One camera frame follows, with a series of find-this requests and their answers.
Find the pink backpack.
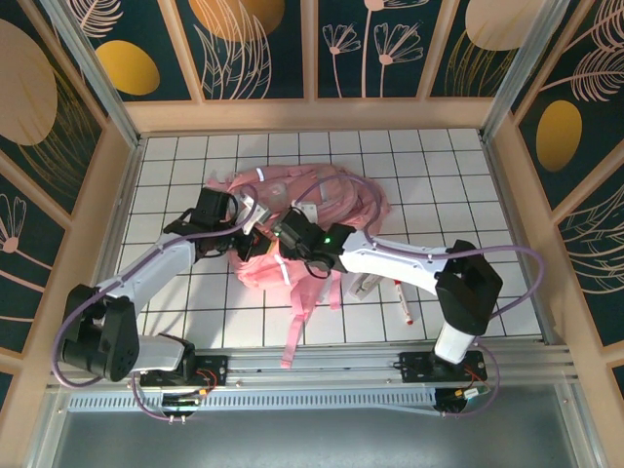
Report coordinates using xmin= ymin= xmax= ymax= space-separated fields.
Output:
xmin=204 ymin=163 xmax=394 ymax=370

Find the orange circle leaf wall panel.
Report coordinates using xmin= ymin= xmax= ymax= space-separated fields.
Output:
xmin=163 ymin=0 xmax=313 ymax=102

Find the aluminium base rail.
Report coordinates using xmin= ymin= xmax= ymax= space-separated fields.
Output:
xmin=48 ymin=340 xmax=576 ymax=391

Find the slotted grey cable duct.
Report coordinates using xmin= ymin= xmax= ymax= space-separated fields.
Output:
xmin=67 ymin=389 xmax=440 ymax=415

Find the left aluminium side rail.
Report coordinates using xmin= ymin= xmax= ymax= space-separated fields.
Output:
xmin=72 ymin=136 xmax=147 ymax=355

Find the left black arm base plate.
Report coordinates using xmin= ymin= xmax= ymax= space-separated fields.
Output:
xmin=139 ymin=354 xmax=230 ymax=389

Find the aluminium corner post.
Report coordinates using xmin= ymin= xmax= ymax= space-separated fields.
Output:
xmin=41 ymin=0 xmax=145 ymax=147
xmin=480 ymin=0 xmax=574 ymax=142

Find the yellow oval feather wall panel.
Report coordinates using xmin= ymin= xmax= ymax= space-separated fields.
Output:
xmin=511 ymin=0 xmax=624 ymax=211

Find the red and white marker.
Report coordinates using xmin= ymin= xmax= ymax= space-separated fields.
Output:
xmin=392 ymin=280 xmax=415 ymax=327

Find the clear plastic packaged stationery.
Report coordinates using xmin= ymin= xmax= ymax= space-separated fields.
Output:
xmin=348 ymin=272 xmax=386 ymax=301

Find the beige circle gold leaf panel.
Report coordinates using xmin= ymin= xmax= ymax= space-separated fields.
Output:
xmin=426 ymin=0 xmax=552 ymax=98

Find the aluminium side rail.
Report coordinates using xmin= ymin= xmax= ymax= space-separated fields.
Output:
xmin=480 ymin=134 xmax=562 ymax=347
xmin=72 ymin=136 xmax=147 ymax=355

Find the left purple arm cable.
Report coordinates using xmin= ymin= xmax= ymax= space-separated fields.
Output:
xmin=52 ymin=182 xmax=259 ymax=423

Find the right aluminium side rail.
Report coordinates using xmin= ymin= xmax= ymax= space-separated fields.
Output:
xmin=480 ymin=134 xmax=562 ymax=347

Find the flower outline wall panel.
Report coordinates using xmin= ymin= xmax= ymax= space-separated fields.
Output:
xmin=311 ymin=0 xmax=435 ymax=101

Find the left aluminium corner post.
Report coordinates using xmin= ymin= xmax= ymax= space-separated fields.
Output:
xmin=41 ymin=0 xmax=145 ymax=147

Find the pink feather leaf wall panel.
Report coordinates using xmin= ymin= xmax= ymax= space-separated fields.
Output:
xmin=553 ymin=179 xmax=624 ymax=347

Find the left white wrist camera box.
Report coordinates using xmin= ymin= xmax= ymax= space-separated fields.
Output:
xmin=232 ymin=191 xmax=273 ymax=231

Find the small wired circuit board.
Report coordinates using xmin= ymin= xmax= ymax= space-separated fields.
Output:
xmin=436 ymin=387 xmax=493 ymax=418
xmin=160 ymin=387 xmax=209 ymax=415

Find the grey metal base sheet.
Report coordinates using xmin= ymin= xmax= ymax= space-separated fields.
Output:
xmin=28 ymin=384 xmax=601 ymax=468

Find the large beige disc wall panel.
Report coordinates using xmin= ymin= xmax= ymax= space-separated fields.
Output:
xmin=0 ymin=0 xmax=108 ymax=215

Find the right aluminium corner post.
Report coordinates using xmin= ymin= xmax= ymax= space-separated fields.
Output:
xmin=480 ymin=0 xmax=574 ymax=142

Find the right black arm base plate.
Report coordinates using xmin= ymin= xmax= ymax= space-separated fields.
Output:
xmin=398 ymin=350 xmax=488 ymax=384

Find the pink flower stem wall panel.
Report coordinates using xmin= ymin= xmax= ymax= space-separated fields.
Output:
xmin=0 ymin=150 xmax=74 ymax=357

